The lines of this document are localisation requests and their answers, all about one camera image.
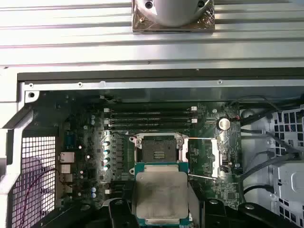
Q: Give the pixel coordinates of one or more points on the black open PC case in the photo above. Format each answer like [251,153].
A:
[142,89]

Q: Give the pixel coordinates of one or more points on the brown square base plate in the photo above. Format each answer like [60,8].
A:
[142,27]

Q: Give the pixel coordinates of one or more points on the metal socket cover frame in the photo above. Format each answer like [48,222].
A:
[215,156]

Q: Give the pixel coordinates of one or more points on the CPU with silver top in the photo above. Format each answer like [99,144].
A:
[161,194]

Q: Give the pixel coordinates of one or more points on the silver metal drive cage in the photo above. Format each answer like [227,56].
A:
[285,180]

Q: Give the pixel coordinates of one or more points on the black RAM slot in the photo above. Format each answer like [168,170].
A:
[152,108]
[152,125]
[152,119]
[152,114]

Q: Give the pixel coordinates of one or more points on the CPU socket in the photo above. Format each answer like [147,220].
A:
[156,147]

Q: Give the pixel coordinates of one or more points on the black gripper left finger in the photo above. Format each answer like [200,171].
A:
[121,213]

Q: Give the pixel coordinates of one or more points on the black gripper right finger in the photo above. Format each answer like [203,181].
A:
[216,213]

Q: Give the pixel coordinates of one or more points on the green motherboard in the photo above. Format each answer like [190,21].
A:
[80,142]

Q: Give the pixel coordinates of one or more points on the silver coin battery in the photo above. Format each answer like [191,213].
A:
[223,123]

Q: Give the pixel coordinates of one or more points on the silver network port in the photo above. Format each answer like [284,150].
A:
[67,158]

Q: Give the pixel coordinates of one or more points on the blue rear port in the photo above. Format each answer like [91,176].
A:
[70,140]

